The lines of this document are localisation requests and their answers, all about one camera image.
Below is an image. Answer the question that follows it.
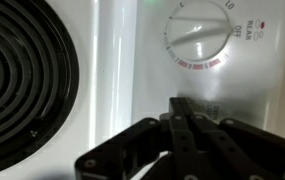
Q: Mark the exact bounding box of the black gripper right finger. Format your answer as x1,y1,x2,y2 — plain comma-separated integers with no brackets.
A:
181,97,285,180

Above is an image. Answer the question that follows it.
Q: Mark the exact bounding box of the white stove control knob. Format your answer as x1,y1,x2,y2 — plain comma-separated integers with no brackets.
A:
165,0,235,63

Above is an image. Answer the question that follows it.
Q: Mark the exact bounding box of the black coil stove burner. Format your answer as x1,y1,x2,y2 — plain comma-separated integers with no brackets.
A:
0,0,80,178

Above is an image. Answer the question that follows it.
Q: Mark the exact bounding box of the white electric stove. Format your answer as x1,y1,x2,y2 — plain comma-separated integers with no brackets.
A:
0,0,285,180

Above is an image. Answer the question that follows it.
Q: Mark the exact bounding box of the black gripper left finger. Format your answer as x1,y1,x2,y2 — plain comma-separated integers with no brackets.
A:
75,97,196,180

